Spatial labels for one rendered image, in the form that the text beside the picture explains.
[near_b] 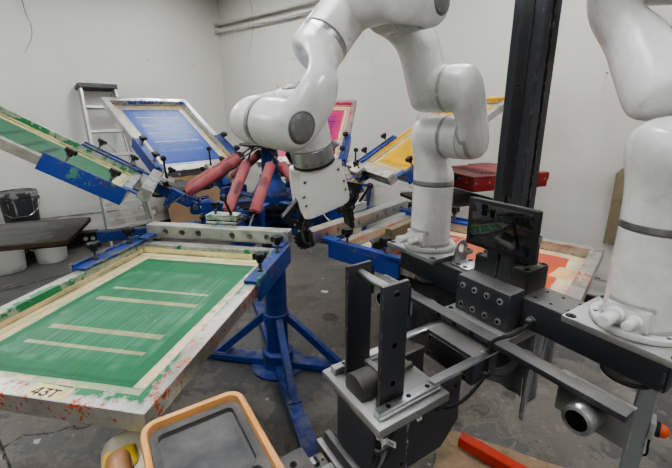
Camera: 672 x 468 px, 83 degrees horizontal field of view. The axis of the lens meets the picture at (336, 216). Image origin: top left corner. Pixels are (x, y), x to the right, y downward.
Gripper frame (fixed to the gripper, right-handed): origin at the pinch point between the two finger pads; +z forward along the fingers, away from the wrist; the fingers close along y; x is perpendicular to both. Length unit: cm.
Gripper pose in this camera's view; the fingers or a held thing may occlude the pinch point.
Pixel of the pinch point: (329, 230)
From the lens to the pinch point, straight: 75.9
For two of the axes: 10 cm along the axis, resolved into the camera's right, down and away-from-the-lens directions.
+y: -8.6, 3.9, -3.3
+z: 1.7, 8.3, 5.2
